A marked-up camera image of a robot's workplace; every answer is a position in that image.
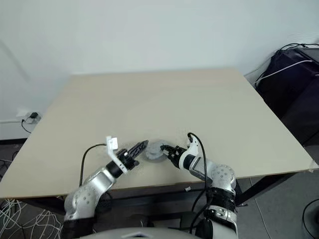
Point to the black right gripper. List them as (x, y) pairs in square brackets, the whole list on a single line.
[(177, 156)]

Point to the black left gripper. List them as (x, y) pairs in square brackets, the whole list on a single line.
[(125, 160)]

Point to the motor stator with copper windings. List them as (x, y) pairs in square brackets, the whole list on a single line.
[(153, 152)]

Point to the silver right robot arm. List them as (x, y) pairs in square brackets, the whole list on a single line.
[(221, 174)]

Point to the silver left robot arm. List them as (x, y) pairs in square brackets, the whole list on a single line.
[(94, 184)]

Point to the small white tag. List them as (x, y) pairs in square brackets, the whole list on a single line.
[(187, 189)]

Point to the grey robot torso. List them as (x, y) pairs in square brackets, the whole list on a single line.
[(139, 234)]

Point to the black power adapter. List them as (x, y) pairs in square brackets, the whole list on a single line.
[(33, 115)]

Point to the black fabric bag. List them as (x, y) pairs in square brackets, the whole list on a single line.
[(291, 99)]

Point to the clear table corner guard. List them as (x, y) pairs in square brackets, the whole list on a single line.
[(313, 166)]

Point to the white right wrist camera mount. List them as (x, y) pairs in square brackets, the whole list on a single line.
[(190, 148)]

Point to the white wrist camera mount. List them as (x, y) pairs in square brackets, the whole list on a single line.
[(190, 148), (112, 144)]

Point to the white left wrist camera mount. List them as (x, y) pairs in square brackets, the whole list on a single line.
[(112, 144)]

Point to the black metal table frame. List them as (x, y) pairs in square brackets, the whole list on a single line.
[(49, 203)]

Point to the white wall socket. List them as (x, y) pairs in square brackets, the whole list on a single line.
[(21, 112)]

